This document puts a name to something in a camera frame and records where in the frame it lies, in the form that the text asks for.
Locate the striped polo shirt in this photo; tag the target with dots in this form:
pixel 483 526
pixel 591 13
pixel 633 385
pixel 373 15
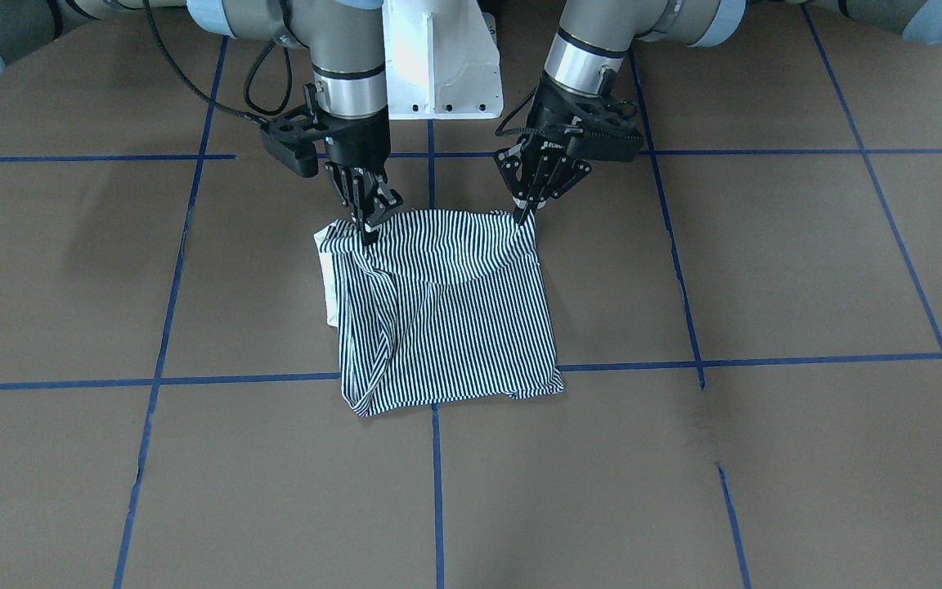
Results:
pixel 445 306

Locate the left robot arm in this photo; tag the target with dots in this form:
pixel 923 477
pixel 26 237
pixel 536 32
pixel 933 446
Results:
pixel 594 37

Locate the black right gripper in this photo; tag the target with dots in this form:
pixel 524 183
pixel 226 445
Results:
pixel 357 140

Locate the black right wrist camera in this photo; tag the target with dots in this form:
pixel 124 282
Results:
pixel 291 138

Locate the brown paper table cover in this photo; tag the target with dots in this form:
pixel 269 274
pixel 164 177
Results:
pixel 748 319

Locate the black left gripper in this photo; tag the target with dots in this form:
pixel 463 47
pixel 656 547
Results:
pixel 549 108

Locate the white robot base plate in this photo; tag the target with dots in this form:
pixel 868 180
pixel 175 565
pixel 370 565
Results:
pixel 442 61

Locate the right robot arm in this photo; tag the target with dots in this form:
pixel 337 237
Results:
pixel 344 40

